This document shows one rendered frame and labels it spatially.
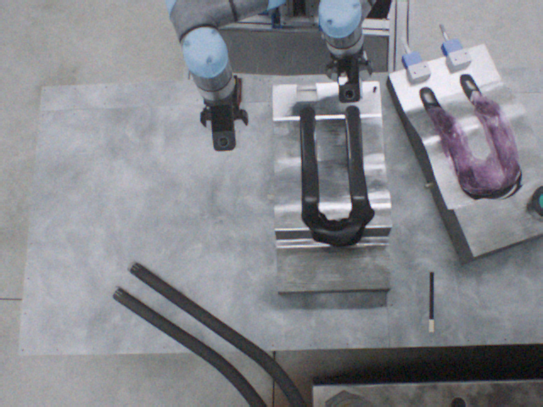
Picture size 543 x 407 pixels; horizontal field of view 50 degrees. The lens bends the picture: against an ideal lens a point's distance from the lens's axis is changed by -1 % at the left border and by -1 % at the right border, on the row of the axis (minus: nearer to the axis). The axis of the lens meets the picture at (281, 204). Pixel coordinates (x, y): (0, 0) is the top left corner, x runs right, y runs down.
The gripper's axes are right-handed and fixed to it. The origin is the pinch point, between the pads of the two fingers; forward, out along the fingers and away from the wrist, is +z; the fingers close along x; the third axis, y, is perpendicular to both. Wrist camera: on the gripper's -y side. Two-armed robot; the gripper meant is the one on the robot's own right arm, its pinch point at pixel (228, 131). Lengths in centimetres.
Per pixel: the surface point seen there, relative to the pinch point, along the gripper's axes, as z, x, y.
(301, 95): 8.7, -17.0, 12.5
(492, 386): 16, -59, -58
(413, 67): 6.8, -44.9, 18.0
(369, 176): 4.8, -32.0, -10.4
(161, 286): 9.6, 16.9, -33.7
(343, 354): 95, -30, -50
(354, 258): 8.8, -27.9, -28.6
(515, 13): 95, -109, 87
